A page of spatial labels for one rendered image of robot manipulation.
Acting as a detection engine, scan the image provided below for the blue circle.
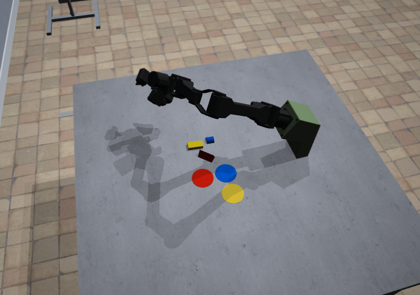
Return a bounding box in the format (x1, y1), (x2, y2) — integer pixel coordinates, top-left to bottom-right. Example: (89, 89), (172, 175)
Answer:
(215, 164), (237, 183)

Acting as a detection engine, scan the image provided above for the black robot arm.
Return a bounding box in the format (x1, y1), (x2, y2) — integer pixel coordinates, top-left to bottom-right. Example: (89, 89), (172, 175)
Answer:
(148, 71), (293, 130)

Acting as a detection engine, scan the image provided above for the yellow circle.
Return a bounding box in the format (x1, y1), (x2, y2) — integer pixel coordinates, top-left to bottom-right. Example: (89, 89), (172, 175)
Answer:
(222, 184), (244, 204)

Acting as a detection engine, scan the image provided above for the red circle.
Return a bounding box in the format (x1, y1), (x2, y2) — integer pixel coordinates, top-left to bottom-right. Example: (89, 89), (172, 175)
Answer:
(192, 169), (213, 188)

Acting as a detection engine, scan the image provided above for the yellow block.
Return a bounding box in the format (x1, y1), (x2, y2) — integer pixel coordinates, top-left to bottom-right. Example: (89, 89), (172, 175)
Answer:
(187, 140), (203, 150)

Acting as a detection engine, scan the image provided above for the blue block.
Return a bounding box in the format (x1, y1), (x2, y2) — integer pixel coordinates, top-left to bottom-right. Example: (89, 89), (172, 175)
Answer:
(206, 136), (214, 144)

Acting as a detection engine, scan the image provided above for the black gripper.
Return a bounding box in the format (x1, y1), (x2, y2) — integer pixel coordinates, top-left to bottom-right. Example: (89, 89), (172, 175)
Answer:
(136, 68), (173, 104)

